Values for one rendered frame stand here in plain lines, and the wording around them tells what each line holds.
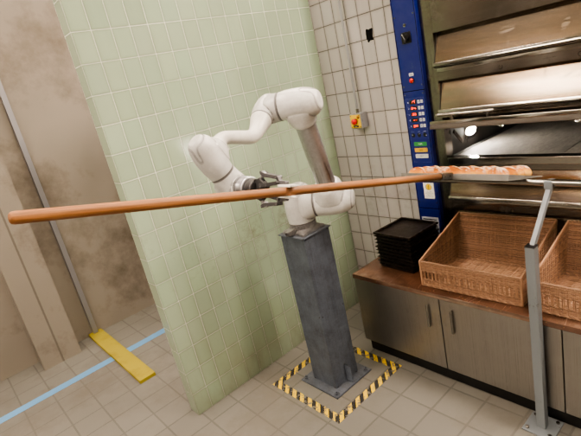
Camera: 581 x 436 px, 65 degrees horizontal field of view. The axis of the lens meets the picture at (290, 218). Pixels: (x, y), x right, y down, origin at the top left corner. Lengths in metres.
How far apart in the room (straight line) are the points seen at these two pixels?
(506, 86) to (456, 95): 0.28
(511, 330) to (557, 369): 0.24
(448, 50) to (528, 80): 0.46
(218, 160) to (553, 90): 1.65
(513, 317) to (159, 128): 2.04
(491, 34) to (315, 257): 1.47
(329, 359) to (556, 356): 1.18
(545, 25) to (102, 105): 2.16
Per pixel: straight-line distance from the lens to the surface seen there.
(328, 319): 2.72
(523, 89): 2.62
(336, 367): 2.88
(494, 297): 2.48
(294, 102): 2.07
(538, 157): 2.66
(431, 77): 2.84
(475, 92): 2.73
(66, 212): 1.17
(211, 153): 1.65
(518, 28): 2.61
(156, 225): 2.62
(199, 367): 2.97
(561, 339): 2.38
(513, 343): 2.50
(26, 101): 4.35
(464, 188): 2.88
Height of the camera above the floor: 1.83
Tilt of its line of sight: 17 degrees down
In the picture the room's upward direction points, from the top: 13 degrees counter-clockwise
